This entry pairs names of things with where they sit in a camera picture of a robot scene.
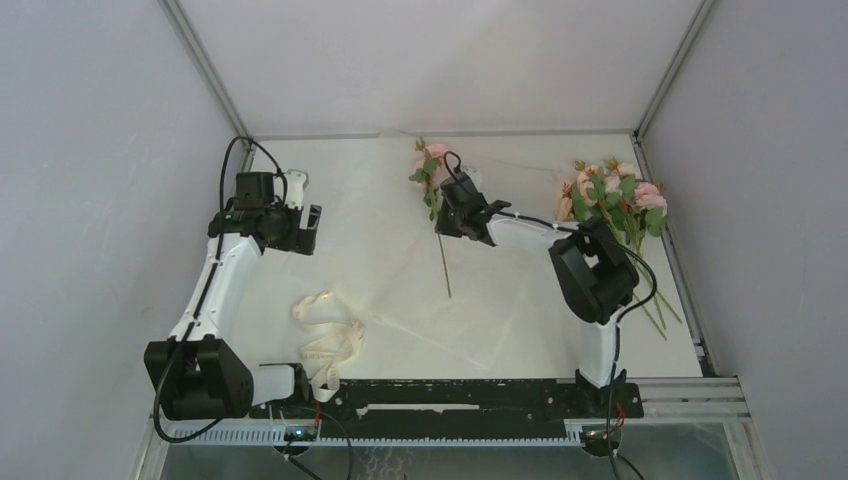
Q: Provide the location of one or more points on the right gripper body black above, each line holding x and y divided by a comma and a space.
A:
451, 219

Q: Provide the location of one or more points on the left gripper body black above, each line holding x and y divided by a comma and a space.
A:
289, 235

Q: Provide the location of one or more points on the pink fake rose stem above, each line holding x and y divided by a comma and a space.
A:
618, 180
647, 212
580, 198
428, 172

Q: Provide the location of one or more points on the translucent white wrapping paper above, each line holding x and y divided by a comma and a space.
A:
437, 305

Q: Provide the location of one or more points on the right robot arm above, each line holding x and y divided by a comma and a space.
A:
600, 279

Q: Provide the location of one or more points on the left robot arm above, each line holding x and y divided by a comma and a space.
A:
196, 373

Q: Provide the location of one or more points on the cream printed ribbon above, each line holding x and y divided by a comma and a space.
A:
337, 342

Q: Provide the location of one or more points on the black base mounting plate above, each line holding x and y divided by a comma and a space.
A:
460, 406

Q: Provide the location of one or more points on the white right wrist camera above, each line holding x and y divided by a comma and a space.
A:
474, 175

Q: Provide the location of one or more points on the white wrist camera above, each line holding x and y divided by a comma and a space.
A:
296, 184
474, 175

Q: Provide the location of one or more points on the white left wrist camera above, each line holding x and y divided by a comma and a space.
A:
296, 184

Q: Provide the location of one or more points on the white slotted cable duct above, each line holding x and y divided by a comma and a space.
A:
256, 434

